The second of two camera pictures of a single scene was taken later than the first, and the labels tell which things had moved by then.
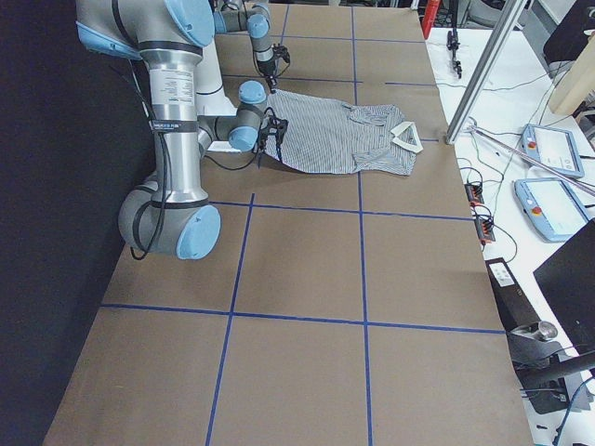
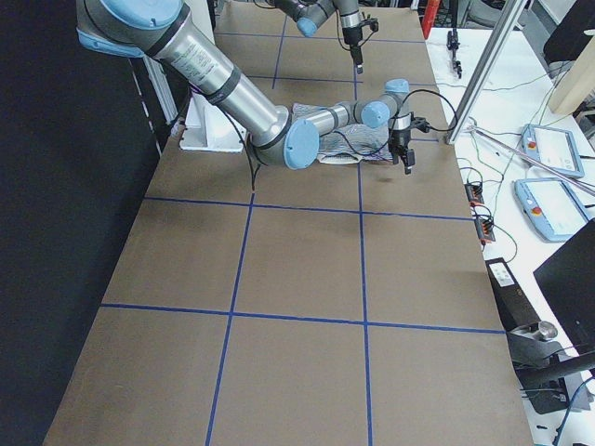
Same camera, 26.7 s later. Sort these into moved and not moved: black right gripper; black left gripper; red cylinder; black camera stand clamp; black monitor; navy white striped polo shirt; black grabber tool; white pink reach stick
Moved: black left gripper; black right gripper; navy white striped polo shirt
Not moved: red cylinder; white pink reach stick; black monitor; black grabber tool; black camera stand clamp
